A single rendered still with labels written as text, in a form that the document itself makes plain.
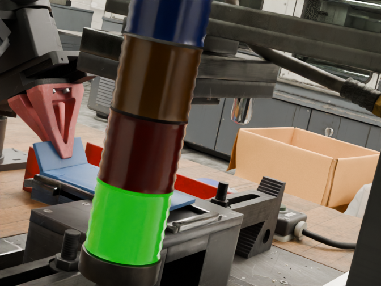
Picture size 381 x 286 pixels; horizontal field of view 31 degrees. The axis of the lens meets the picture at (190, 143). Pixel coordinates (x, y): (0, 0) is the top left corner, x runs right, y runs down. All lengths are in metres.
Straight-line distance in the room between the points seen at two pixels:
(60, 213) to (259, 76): 0.22
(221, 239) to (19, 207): 0.30
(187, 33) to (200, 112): 5.67
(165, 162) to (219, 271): 0.39
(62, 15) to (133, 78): 7.49
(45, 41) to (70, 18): 7.18
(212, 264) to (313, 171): 2.23
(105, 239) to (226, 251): 0.38
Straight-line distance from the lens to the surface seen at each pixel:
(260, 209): 0.83
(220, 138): 5.87
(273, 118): 5.61
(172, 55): 0.31
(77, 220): 0.59
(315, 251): 0.94
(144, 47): 0.31
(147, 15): 0.31
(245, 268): 0.82
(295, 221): 0.96
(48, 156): 0.71
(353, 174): 3.05
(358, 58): 0.51
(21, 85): 0.71
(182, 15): 0.31
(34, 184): 0.68
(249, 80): 0.64
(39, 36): 0.71
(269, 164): 2.98
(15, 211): 0.86
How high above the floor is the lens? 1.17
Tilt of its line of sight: 10 degrees down
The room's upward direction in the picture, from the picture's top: 12 degrees clockwise
